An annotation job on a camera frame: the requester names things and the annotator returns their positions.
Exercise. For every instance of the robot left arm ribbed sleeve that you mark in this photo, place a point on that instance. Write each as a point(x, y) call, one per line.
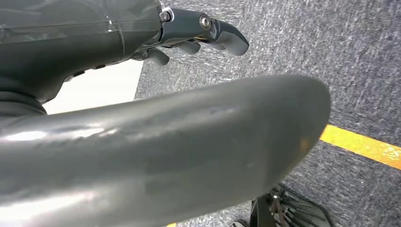
point(17, 105)

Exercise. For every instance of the yellow floor tape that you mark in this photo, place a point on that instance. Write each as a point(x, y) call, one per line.
point(363, 145)

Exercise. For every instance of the black base frame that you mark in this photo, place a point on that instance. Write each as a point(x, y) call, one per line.
point(282, 210)

